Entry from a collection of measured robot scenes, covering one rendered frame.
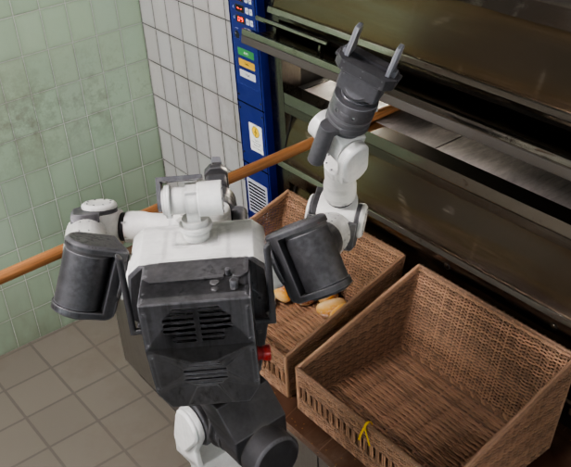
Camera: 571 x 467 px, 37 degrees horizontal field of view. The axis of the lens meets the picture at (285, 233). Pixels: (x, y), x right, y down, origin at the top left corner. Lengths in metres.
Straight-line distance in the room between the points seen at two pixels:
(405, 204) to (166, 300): 1.15
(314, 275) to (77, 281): 0.44
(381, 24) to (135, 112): 1.52
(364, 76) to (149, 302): 0.55
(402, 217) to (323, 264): 0.92
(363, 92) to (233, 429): 0.70
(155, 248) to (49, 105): 1.84
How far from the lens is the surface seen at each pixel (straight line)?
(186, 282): 1.54
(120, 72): 3.52
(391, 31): 2.32
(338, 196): 1.84
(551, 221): 2.16
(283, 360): 2.41
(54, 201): 3.58
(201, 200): 1.59
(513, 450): 2.24
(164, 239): 1.67
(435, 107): 2.08
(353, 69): 1.59
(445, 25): 2.21
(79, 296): 1.67
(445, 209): 2.41
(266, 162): 2.33
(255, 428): 1.77
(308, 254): 1.62
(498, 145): 1.97
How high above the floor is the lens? 2.28
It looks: 32 degrees down
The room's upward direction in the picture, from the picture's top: 4 degrees counter-clockwise
